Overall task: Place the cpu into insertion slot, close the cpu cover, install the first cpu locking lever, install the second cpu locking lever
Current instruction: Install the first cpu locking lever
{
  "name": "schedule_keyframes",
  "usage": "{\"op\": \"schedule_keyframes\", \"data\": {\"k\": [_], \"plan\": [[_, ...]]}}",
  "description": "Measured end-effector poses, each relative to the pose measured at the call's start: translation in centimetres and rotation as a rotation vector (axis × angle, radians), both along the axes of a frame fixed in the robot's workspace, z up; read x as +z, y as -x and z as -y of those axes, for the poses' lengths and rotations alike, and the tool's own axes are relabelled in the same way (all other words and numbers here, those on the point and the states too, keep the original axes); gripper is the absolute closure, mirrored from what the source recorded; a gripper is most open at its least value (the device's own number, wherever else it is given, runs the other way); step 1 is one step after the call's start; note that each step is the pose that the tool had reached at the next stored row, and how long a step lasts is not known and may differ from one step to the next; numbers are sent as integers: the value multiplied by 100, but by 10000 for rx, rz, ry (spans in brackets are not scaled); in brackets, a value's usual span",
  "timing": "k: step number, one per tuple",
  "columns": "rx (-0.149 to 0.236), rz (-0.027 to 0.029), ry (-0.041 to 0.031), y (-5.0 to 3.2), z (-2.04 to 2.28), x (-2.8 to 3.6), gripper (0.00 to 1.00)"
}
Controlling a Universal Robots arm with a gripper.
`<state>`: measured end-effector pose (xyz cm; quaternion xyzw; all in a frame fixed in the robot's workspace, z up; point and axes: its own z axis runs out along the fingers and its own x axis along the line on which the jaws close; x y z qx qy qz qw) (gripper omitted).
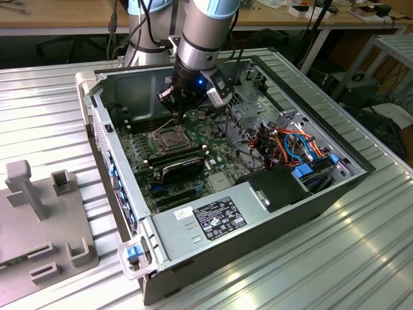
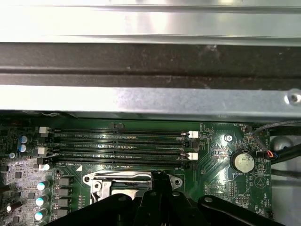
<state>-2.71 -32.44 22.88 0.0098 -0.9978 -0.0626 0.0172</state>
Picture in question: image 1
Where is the silver CPU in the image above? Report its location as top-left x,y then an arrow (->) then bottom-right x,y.
159,130 -> 183,151

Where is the metal socket cover frame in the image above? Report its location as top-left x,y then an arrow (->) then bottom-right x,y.
150,126 -> 191,156

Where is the black RAM slot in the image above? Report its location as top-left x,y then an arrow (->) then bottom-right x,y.
125,115 -> 172,127
150,150 -> 208,166
148,147 -> 207,163
124,111 -> 172,123
151,153 -> 209,169
127,123 -> 172,134
126,119 -> 172,130
146,144 -> 205,161

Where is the CPU socket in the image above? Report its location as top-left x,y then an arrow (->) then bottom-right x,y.
147,125 -> 192,156

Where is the black expansion slot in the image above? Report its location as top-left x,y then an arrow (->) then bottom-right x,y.
155,194 -> 200,211
151,188 -> 198,203

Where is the green motherboard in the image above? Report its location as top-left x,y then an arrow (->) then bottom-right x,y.
114,108 -> 259,216

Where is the black graphics card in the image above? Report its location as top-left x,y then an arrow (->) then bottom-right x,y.
160,157 -> 207,185

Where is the silver chipset heatsink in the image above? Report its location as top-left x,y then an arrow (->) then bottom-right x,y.
206,174 -> 235,192

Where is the wooden desk with white legs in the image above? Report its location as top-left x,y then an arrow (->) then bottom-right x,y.
238,0 -> 413,77

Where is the grey metal disk bay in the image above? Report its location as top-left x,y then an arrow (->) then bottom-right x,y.
276,109 -> 312,134

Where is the white box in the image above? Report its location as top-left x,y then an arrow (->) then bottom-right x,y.
288,3 -> 332,19

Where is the black plastic shroud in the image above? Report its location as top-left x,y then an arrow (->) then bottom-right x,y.
234,168 -> 313,213

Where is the blue disk carrier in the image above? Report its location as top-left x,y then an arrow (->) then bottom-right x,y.
291,160 -> 336,182

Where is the grey power supply unit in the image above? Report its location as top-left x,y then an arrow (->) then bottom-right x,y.
150,181 -> 270,263

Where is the open PC case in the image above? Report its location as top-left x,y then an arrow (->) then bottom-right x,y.
74,54 -> 377,306

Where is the black case side panel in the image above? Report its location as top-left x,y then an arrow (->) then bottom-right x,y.
341,105 -> 409,161

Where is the grey metal shelf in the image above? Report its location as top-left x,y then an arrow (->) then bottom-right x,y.
332,34 -> 413,104

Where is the grey parts rack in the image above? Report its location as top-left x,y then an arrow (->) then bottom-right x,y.
0,160 -> 99,285

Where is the green RAM stick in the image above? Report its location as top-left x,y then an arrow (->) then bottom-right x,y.
0,254 -> 28,269

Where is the small silver wrist camera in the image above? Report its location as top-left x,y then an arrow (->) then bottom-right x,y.
156,86 -> 177,113

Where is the wrist camera with black bracket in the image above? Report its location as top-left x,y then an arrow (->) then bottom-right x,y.
201,67 -> 234,110

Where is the black internal cable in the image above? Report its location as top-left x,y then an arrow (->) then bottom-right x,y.
225,108 -> 268,171

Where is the orange wire bundle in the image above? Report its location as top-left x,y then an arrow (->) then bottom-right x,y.
254,128 -> 325,162

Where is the blue data wire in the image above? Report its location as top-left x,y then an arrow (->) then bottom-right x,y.
283,132 -> 316,161

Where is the black box with handle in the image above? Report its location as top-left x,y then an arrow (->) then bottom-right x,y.
327,71 -> 381,109

